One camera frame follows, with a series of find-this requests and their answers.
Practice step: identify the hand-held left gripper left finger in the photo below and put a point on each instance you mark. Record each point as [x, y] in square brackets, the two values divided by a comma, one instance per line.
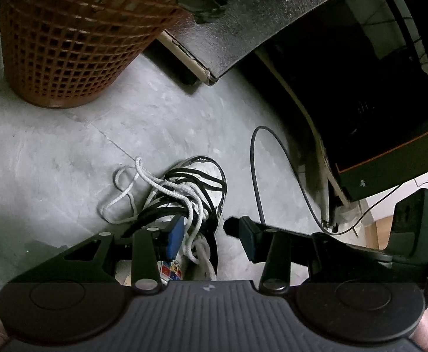
[175, 244]

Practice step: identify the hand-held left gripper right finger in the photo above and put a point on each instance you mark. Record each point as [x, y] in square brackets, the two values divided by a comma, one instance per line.
[252, 244]

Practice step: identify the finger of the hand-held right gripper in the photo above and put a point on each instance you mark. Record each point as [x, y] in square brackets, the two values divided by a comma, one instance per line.
[346, 251]

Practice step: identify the white shoelace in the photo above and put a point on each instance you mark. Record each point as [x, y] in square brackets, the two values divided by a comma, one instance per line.
[126, 190]

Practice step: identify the tan cardboard piece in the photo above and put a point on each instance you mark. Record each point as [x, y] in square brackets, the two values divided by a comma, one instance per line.
[381, 233]

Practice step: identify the black metal desk foot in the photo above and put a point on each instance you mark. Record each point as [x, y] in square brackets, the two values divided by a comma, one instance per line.
[331, 212]

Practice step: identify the black shoelace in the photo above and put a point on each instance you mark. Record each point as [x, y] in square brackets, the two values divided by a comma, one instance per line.
[192, 176]

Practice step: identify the wooden desk base board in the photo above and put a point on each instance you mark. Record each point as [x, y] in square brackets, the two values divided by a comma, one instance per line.
[309, 117]

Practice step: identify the silver desk cabinet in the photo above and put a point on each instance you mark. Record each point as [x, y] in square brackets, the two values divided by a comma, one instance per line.
[254, 22]

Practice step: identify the orange mesh waste basket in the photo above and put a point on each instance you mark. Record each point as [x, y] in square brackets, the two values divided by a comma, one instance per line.
[71, 44]

